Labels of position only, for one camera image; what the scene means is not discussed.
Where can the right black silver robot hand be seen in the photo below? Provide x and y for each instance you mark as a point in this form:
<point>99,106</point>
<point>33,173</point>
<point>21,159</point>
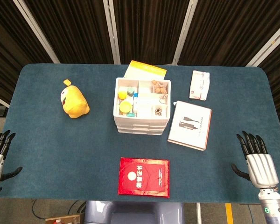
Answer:
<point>261,168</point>

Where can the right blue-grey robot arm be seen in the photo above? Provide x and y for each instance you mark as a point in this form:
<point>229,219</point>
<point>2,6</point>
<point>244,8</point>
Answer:
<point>273,207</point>

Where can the white compartment organizer box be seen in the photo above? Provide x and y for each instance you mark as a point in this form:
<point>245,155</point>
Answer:
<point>142,120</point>

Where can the blue felt table cloth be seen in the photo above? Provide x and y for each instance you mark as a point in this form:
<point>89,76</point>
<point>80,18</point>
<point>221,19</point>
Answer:
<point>60,151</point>

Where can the white table leg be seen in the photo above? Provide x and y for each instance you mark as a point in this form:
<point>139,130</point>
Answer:
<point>198,213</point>

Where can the wooden circuit board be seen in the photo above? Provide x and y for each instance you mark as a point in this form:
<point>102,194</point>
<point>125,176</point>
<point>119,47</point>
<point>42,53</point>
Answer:
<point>65,219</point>

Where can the yellow plush duck toy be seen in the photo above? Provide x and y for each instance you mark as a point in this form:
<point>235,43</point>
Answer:
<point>74,102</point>

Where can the white tissue pack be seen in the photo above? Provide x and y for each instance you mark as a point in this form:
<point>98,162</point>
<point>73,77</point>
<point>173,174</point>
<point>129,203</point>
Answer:
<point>199,85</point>

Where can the metal clips pile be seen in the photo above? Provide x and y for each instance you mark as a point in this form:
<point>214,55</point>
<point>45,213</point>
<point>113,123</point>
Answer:
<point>158,111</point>

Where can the red certificate folder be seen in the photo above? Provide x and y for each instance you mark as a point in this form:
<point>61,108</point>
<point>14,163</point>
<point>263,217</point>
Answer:
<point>143,178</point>

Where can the silver keyring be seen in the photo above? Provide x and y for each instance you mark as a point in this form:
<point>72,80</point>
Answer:
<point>163,99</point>

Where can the blue-grey robot torso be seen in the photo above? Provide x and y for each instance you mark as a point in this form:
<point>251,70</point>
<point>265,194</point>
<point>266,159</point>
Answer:
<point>133,213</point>

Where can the yellow gear-shaped lid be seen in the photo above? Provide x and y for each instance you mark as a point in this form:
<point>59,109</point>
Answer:
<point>126,107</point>

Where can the yellow ball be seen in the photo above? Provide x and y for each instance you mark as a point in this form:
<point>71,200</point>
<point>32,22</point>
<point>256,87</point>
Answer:
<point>122,95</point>

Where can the green cube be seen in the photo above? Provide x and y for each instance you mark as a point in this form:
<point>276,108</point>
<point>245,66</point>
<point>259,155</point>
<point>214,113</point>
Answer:
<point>130,91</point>

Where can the white frame post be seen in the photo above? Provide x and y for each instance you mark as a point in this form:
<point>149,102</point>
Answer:
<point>268,45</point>
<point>112,32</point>
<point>185,32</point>
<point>37,32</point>

